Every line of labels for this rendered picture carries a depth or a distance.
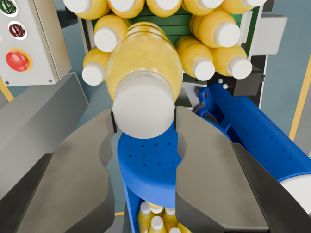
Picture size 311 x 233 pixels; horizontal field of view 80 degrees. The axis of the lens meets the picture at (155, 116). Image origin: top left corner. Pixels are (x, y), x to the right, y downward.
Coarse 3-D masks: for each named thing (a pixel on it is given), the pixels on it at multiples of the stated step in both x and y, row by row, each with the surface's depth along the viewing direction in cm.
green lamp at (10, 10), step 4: (0, 0) 29; (4, 0) 29; (8, 0) 29; (0, 4) 29; (4, 4) 29; (8, 4) 29; (12, 4) 29; (0, 8) 29; (4, 8) 29; (8, 8) 29; (12, 8) 29; (4, 12) 29; (8, 12) 29; (12, 12) 30
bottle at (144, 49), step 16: (128, 32) 19; (144, 32) 17; (160, 32) 20; (128, 48) 14; (144, 48) 14; (160, 48) 14; (112, 64) 14; (128, 64) 13; (144, 64) 13; (160, 64) 13; (176, 64) 15; (112, 80) 14; (160, 80) 12; (176, 80) 14; (112, 96) 14; (176, 96) 15
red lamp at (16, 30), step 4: (12, 24) 30; (16, 24) 31; (8, 28) 31; (12, 28) 30; (16, 28) 31; (20, 28) 31; (12, 32) 31; (16, 32) 31; (20, 32) 31; (16, 36) 31; (20, 36) 31
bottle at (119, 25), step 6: (102, 18) 35; (108, 18) 35; (114, 18) 36; (120, 18) 37; (96, 24) 36; (102, 24) 34; (108, 24) 34; (114, 24) 35; (120, 24) 36; (126, 24) 39; (132, 24) 49; (96, 30) 35; (114, 30) 34; (120, 30) 35; (120, 36) 35
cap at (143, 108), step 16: (128, 80) 12; (144, 80) 11; (128, 96) 11; (144, 96) 11; (160, 96) 11; (128, 112) 11; (144, 112) 11; (160, 112) 11; (128, 128) 12; (144, 128) 12; (160, 128) 12
